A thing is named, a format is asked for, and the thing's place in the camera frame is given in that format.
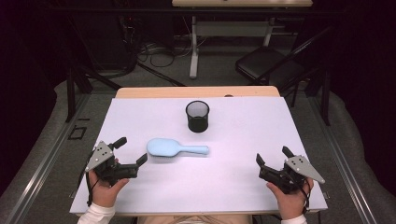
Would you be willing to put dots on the wooden table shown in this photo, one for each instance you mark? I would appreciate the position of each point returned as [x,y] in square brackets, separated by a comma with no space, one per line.
[186,92]

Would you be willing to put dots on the person's right hand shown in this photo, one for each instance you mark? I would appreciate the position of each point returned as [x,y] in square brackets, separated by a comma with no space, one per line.
[291,203]

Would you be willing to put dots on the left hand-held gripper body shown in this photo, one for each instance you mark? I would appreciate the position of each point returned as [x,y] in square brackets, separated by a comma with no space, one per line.
[106,169]

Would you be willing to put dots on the black folding chair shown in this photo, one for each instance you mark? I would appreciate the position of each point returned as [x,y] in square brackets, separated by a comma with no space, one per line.
[264,63]

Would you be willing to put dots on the black mesh pen cup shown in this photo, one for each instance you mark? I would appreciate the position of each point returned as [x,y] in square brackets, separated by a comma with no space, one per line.
[197,123]

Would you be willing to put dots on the white-legged desk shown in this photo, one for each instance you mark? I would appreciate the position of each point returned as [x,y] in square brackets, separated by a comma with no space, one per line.
[194,59]

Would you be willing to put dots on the metal floor rail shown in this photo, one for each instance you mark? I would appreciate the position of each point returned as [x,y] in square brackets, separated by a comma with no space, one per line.
[46,161]
[345,174]

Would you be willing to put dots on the person's left hand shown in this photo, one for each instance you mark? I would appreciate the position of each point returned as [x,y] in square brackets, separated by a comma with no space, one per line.
[104,194]

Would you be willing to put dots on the black metal stand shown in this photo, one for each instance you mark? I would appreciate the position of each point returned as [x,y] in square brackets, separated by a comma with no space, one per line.
[325,96]
[71,93]

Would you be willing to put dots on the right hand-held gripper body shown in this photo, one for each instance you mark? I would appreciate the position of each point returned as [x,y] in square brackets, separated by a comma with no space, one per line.
[289,177]

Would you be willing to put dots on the light blue hairbrush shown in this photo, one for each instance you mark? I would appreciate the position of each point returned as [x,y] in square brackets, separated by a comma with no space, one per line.
[165,147]

